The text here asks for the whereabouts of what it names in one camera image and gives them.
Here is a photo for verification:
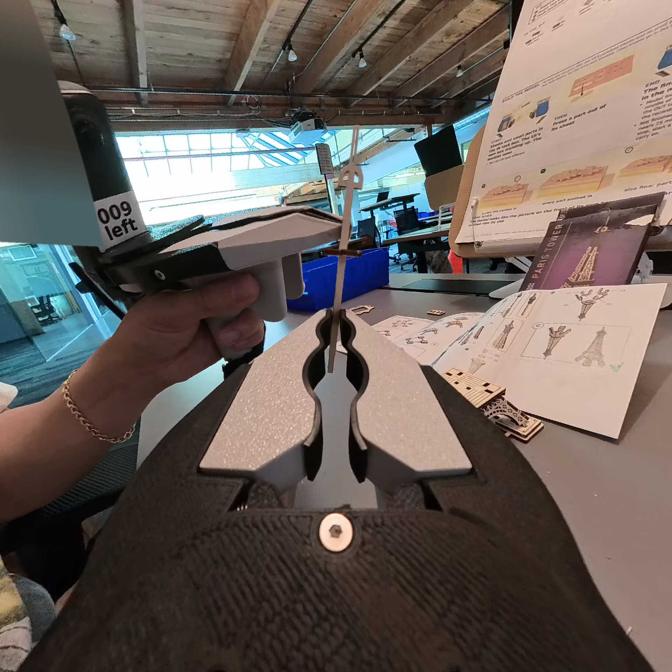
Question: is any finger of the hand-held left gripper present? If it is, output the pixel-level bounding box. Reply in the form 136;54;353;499
216;223;346;322
210;206;339;299

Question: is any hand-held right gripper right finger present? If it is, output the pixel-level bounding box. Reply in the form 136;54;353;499
341;309;474;494

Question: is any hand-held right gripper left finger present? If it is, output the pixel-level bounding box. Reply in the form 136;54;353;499
198;309;331;492

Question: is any wooden tower spire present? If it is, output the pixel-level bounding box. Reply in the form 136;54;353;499
325;125;365;375

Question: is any task instruction sheet on stand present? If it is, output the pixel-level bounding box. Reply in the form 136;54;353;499
450;126;672;259

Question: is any grey desk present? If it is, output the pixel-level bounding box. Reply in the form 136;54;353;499
136;273;672;672

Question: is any person's left hand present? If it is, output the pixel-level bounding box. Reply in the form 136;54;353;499
100;273;267;422

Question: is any wooden tower base model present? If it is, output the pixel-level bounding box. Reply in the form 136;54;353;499
441;367;544;438

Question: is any blue plastic bin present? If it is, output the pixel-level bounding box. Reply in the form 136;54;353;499
286;247;390;312

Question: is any ceiling projector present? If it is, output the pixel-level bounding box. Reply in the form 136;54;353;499
288;109;326;145

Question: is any black office chair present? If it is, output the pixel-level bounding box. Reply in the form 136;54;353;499
68;261;127;321

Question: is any instruction booklet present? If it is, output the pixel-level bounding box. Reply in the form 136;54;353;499
375;283;667;439

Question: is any white board stand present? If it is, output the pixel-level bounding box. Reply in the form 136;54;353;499
496;226;672;310

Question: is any black monitor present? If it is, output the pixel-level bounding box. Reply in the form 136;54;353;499
414;125;464;178

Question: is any purple model kit box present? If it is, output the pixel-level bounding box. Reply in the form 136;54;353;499
519;191;665;292

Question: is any printed instruction sheet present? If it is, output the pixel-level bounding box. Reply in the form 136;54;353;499
454;0;672;245

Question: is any person's printed t-shirt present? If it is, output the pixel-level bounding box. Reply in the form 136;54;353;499
0;380;56;672

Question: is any gold bracelet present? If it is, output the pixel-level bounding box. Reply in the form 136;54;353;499
62;369;137;444

